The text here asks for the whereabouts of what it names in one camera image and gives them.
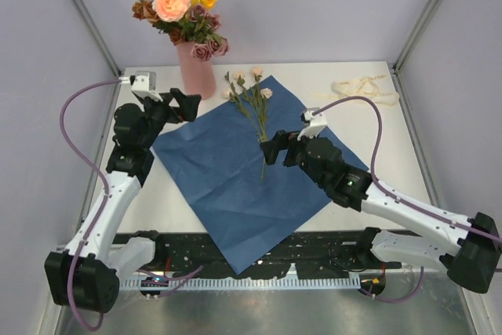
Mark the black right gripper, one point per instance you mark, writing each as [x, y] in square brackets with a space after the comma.
[282, 140]

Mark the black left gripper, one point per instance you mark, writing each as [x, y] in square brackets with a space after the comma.
[187, 104]

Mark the cream white flower stem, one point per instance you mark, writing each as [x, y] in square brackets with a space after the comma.
[250, 101]

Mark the blue wrapping paper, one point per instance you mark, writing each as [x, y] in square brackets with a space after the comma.
[213, 167]

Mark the mauve flower stem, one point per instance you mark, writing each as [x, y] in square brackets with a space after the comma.
[204, 33]

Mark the artificial flower bunch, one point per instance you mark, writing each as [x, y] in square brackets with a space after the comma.
[144, 10]

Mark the cream ribbon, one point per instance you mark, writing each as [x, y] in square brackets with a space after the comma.
[370, 87]

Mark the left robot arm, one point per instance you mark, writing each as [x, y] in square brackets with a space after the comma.
[87, 274]

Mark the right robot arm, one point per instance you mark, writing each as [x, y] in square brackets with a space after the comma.
[464, 248]

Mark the pink tapered vase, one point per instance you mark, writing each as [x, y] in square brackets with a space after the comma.
[197, 77]

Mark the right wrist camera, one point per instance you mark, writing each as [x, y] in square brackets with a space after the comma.
[314, 122]

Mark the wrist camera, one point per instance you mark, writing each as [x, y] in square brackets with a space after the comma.
[314, 122]
[142, 85]

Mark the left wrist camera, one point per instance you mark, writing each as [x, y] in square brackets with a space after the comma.
[142, 85]

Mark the white slotted cable duct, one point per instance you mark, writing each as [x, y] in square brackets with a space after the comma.
[140, 282]

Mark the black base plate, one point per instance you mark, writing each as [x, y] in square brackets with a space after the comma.
[315, 255]

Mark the left aluminium frame post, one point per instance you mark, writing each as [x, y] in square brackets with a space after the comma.
[97, 37]

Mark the aluminium frame post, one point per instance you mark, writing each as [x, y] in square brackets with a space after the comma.
[425, 17]
[97, 37]

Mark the right aluminium frame post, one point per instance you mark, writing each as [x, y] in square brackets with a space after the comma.
[425, 17]

